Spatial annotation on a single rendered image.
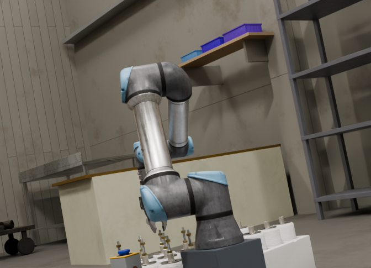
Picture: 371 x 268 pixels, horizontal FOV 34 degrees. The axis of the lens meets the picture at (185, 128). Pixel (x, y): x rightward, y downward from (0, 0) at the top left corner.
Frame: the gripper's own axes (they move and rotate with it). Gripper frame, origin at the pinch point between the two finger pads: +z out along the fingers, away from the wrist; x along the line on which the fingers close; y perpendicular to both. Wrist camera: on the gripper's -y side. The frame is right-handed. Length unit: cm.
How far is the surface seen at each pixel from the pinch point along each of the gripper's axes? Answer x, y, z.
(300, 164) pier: -265, 241, -12
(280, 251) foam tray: -45, -13, 19
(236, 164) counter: -200, 249, -22
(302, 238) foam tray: -63, -6, 17
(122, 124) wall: -240, 596, -114
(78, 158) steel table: -123, 462, -64
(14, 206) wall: -88, 689, -25
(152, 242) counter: -97, 234, 27
